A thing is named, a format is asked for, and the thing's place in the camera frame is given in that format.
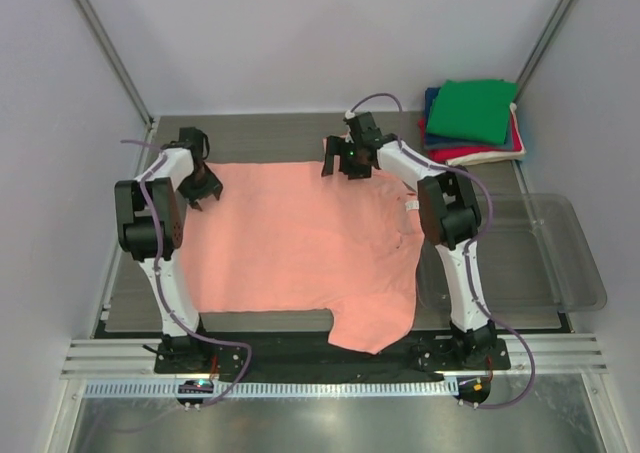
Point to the folded green t-shirt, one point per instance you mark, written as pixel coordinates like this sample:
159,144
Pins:
473,110

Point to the aluminium frame post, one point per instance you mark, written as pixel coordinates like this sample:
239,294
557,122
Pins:
551,29
103,40

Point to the salmon pink t-shirt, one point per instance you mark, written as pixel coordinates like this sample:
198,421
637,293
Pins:
283,237

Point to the folded red t-shirt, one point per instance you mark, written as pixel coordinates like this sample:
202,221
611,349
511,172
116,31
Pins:
445,155

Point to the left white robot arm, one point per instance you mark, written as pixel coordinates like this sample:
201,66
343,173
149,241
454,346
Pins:
150,212

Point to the left aluminium frame post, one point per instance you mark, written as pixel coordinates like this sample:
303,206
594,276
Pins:
103,40

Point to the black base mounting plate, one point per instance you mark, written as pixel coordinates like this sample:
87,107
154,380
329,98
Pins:
288,352

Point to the white slotted cable duct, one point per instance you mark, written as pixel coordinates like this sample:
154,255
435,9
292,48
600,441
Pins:
183,389

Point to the aluminium front rail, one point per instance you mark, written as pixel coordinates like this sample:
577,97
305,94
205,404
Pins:
119,358

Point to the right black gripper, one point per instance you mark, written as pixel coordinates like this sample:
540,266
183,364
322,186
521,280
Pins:
333,147

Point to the folded cream t-shirt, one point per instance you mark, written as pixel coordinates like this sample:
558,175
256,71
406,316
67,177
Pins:
516,153

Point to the right aluminium frame post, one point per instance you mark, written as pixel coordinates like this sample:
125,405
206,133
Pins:
551,29

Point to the folded blue t-shirt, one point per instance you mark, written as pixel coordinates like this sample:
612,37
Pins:
430,96

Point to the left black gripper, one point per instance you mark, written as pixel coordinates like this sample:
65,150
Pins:
212,185

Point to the clear plastic bin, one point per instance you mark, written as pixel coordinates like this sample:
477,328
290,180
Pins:
535,258

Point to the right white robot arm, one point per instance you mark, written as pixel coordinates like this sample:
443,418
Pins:
450,219

